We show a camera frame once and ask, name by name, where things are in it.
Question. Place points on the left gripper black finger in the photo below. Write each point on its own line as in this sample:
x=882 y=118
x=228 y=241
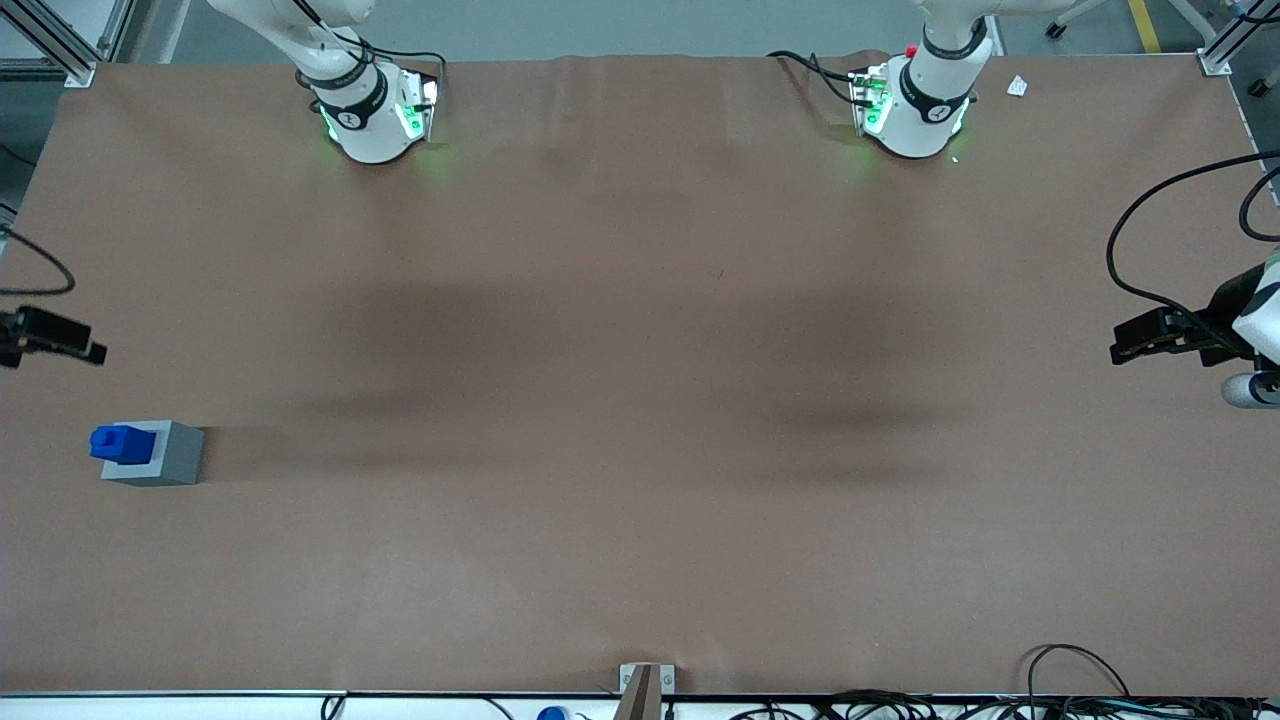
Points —
x=1124 y=355
x=1135 y=332

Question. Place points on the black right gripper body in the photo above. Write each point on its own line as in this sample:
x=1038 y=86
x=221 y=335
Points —
x=9 y=338

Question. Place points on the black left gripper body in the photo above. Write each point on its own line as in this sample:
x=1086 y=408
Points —
x=1222 y=303

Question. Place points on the blue plastic part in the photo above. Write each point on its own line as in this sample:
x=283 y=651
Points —
x=125 y=445

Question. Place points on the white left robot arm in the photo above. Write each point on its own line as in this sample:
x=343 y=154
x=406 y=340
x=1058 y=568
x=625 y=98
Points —
x=925 y=110

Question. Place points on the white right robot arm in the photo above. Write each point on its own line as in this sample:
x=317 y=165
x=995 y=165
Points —
x=370 y=120

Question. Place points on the gray square base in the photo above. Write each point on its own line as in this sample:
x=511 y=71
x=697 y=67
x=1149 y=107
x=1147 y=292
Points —
x=178 y=455

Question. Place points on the white paper scrap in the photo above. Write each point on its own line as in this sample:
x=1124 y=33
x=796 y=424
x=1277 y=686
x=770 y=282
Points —
x=1017 y=86

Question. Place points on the brown paper table cover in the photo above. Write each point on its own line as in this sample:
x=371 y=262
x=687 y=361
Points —
x=640 y=400

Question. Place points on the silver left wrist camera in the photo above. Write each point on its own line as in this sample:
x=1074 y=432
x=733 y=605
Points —
x=1245 y=391

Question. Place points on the aluminium frame post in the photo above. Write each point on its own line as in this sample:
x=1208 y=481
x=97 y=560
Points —
x=1225 y=50
x=60 y=45

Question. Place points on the aluminium frame strut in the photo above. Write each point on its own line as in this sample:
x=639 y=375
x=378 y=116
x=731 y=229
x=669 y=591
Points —
x=118 y=25

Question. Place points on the silver metal bracket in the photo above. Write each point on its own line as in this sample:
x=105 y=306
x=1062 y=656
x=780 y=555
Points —
x=628 y=675

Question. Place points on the brown stand post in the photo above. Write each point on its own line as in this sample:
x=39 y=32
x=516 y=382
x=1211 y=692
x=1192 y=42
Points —
x=640 y=700

